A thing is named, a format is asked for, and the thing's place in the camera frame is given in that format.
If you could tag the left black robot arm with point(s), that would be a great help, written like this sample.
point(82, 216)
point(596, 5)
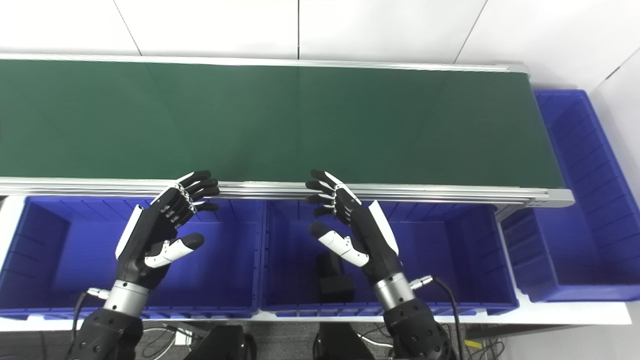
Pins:
point(107, 332)

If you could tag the green conveyor belt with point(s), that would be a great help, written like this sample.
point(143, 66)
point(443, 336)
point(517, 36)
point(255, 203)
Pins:
point(300, 125)

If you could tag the yellow tag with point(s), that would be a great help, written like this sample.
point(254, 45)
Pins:
point(473, 344)

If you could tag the black block part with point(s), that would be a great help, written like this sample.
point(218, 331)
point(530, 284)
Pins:
point(335, 287)

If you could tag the blue plastic bin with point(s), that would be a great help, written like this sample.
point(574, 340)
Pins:
point(585, 225)
point(75, 260)
point(440, 260)

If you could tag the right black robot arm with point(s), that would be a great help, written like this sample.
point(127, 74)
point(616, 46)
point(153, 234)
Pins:
point(415, 325)

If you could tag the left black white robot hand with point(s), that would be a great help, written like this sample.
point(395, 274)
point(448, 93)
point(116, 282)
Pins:
point(150, 230)

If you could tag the white power adapter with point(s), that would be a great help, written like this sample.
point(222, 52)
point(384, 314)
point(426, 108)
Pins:
point(183, 338)

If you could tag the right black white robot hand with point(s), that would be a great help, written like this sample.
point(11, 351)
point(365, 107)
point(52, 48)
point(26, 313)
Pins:
point(372, 235)

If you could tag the left black robot thigh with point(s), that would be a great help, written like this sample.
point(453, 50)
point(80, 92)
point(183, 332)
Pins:
point(220, 345)

